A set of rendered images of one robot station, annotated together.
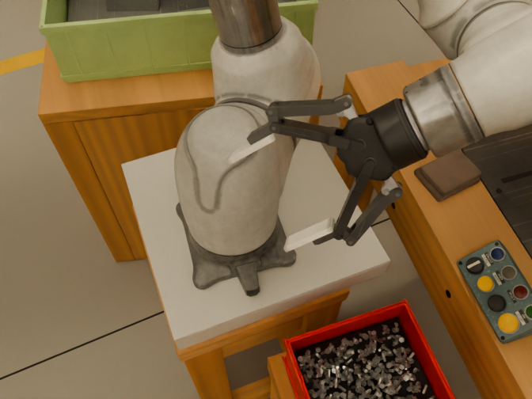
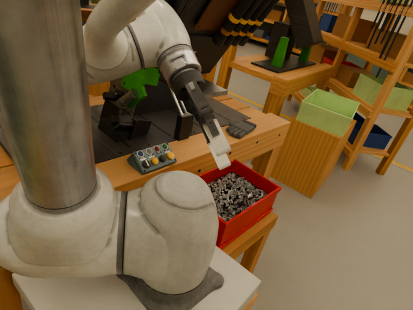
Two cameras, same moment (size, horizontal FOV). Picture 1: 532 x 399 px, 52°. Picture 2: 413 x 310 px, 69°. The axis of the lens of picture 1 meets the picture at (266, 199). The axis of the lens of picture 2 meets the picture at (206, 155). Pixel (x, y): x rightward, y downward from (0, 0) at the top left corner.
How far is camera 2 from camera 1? 88 cm
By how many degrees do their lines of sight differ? 81
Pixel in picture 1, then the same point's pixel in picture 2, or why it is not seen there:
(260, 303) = not seen: hidden behind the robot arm
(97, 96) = not seen: outside the picture
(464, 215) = (109, 173)
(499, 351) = (179, 164)
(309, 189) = not seen: hidden behind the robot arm
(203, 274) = (216, 277)
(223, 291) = (216, 267)
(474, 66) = (180, 35)
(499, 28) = (160, 24)
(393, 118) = (196, 73)
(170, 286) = (232, 301)
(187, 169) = (214, 212)
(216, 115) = (173, 189)
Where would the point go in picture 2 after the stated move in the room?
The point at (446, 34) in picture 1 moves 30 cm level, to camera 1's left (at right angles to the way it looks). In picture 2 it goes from (129, 56) to (190, 117)
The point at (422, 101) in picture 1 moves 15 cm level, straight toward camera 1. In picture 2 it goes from (193, 58) to (257, 69)
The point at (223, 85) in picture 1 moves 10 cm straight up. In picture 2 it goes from (109, 221) to (112, 171)
